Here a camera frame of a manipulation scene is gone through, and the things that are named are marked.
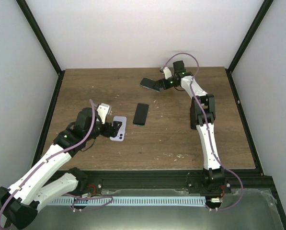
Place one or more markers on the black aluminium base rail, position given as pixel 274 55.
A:
pixel 195 181

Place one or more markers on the lavender phone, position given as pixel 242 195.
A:
pixel 120 133

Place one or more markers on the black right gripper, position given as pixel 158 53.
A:
pixel 162 81

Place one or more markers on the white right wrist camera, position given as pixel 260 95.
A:
pixel 166 72

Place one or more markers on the light blue slotted cable duct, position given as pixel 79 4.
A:
pixel 184 201

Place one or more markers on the black frame post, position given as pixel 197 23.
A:
pixel 23 5
pixel 265 6

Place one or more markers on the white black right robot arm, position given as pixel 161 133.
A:
pixel 202 118

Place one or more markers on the black frame post left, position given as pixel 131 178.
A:
pixel 23 5

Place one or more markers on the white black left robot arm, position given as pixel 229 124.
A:
pixel 23 200

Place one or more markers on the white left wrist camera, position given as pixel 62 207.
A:
pixel 103 110

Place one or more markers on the black frame post right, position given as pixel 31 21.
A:
pixel 265 6

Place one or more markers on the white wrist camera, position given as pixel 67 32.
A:
pixel 103 110
pixel 166 72

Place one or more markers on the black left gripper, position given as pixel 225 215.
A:
pixel 108 133

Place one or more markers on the black phone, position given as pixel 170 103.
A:
pixel 141 114

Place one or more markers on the black phone case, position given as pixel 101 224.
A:
pixel 195 114

